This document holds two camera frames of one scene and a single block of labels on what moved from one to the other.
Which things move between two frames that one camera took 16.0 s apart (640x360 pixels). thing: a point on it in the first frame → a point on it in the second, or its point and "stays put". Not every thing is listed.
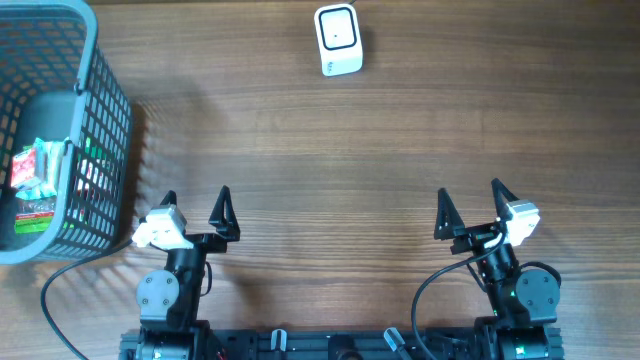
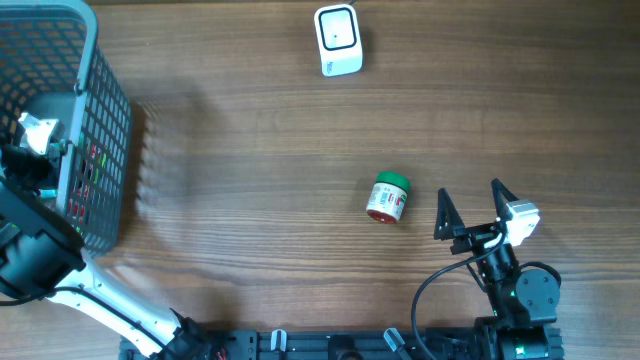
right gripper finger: (502, 196) stays put
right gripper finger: (448, 221) stays put
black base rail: (514, 343) stays put
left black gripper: (226, 229) → (40, 183)
